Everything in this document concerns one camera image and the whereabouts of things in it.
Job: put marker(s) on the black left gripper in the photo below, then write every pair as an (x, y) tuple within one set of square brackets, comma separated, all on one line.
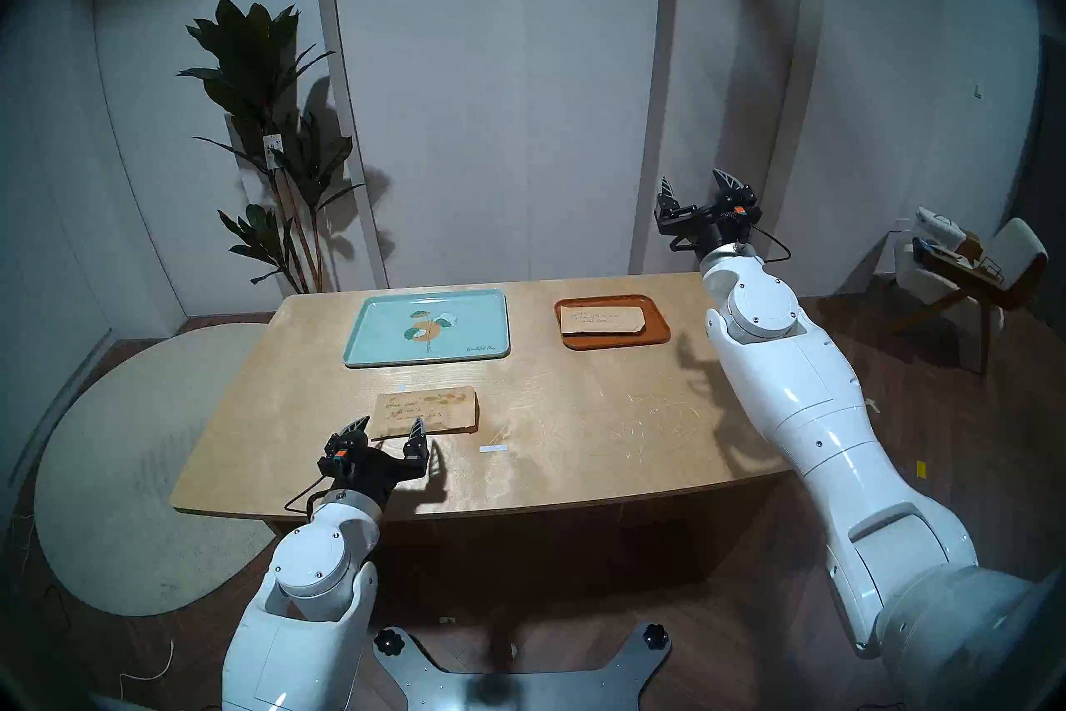
[(375, 472)]

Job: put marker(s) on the black base knob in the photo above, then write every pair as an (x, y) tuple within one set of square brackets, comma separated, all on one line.
[(655, 637), (388, 641)]

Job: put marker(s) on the white plant tag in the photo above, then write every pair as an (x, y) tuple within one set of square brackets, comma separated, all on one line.
[(273, 153)]

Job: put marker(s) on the white armchair with wooden frame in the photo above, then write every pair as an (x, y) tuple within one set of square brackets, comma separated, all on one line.
[(1020, 247)]

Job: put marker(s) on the grey metal robot base plate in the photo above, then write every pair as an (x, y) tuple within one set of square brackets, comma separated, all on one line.
[(516, 688)]

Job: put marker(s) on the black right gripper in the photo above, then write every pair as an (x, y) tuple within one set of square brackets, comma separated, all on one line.
[(708, 226)]

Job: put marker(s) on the tall green leafy plant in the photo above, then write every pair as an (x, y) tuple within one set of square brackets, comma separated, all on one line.
[(250, 51)]

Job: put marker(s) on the stained brown envelope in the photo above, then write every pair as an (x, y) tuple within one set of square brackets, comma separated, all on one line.
[(441, 414)]

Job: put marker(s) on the round beige rug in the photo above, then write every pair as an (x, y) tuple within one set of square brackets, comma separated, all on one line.
[(117, 468)]

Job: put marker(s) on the white box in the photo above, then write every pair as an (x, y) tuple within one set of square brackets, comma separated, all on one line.
[(937, 226)]

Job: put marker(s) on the small dark blue object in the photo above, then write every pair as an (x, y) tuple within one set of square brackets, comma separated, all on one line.
[(924, 249)]

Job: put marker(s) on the teal tray with leaf print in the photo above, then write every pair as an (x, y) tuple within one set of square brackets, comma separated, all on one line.
[(383, 343)]

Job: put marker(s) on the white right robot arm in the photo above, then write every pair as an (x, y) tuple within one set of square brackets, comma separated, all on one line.
[(799, 384)]

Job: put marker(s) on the plain brown envelope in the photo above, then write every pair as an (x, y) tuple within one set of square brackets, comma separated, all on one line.
[(604, 319)]

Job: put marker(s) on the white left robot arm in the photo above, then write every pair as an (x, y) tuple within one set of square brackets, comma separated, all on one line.
[(312, 559)]

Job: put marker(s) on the orange tray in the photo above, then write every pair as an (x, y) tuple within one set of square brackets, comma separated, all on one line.
[(658, 330)]

